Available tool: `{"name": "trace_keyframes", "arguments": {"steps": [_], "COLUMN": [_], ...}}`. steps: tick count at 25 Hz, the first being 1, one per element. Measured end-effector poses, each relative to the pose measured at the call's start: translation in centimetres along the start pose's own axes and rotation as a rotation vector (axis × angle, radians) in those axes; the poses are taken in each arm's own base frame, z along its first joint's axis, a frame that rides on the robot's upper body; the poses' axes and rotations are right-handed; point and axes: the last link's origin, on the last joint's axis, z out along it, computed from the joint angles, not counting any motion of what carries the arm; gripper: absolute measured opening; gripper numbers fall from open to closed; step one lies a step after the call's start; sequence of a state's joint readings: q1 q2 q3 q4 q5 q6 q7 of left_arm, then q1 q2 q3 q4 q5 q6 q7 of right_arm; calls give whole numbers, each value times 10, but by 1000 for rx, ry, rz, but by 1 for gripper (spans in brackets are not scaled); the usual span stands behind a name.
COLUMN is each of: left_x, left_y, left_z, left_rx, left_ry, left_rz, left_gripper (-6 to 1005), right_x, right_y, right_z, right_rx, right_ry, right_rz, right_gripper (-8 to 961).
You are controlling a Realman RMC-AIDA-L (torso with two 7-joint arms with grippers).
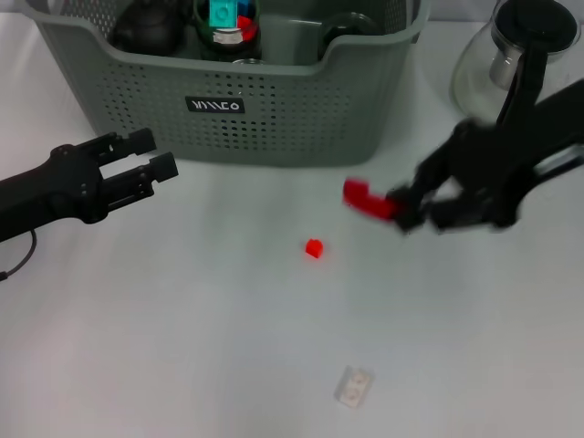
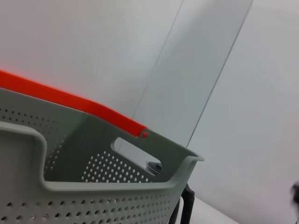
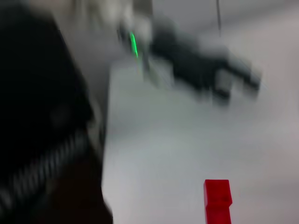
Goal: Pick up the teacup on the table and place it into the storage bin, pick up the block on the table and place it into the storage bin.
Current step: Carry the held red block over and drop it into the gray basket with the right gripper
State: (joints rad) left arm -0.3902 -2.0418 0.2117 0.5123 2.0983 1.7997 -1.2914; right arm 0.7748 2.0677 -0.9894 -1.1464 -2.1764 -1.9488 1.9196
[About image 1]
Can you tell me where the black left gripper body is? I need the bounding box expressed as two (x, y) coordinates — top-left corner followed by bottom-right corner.
(0, 143), (105, 244)

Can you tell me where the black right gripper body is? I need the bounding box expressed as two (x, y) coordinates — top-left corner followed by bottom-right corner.
(421, 78), (584, 230)

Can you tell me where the dark red toy brick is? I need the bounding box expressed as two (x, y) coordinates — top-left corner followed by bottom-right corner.
(341, 178), (408, 224)

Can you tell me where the teal square toy brick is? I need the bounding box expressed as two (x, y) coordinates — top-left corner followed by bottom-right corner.
(210, 0), (239, 27)

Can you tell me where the red wedge toy brick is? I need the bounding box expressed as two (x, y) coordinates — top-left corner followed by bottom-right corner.
(235, 16), (258, 43)

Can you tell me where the grey perforated storage bin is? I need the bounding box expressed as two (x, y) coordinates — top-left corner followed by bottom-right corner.
(26, 0), (433, 168)

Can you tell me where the dark clay teapot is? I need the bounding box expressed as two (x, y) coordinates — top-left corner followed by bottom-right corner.
(111, 0), (193, 55)

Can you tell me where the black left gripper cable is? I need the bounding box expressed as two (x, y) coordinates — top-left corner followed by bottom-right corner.
(0, 227), (38, 281)

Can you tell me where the glass teapot black handle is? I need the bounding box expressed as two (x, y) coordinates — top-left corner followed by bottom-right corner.
(450, 0), (580, 130)

